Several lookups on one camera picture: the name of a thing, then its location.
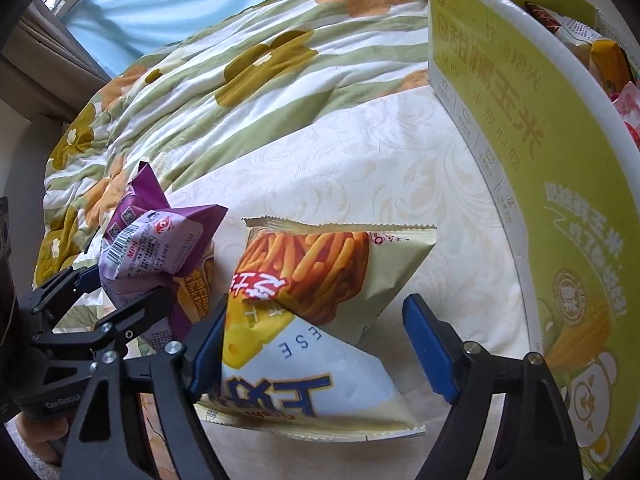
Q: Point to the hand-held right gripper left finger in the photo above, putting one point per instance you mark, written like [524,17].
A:
[210,340]

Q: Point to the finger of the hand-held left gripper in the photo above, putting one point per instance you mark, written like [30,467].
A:
[140,312]
[65,287]

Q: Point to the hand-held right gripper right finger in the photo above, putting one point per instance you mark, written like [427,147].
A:
[430,345]

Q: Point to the purple snack bag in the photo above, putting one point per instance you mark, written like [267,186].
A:
[150,240]

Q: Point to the cheese stick snack bag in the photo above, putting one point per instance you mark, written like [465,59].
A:
[320,280]

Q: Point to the green and white cardboard box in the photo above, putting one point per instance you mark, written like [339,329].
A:
[500,125]

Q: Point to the pink striped snack bag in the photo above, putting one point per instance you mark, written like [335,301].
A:
[629,110]

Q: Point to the brown snack bag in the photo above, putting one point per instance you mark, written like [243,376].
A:
[545,19]

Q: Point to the person's left hand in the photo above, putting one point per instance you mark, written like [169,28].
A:
[37,437]

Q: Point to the cream patterned bed sheet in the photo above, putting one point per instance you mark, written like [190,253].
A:
[400,160]

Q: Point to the floral striped blanket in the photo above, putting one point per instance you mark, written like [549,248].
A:
[225,125]

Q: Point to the beige curtain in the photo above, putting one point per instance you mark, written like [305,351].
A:
[50,70]

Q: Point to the light blue cloth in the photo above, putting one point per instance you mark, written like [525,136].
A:
[175,0]

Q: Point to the yellow snack packet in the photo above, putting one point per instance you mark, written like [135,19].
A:
[610,62]

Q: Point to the white snack packet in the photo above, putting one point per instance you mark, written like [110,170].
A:
[580,32]

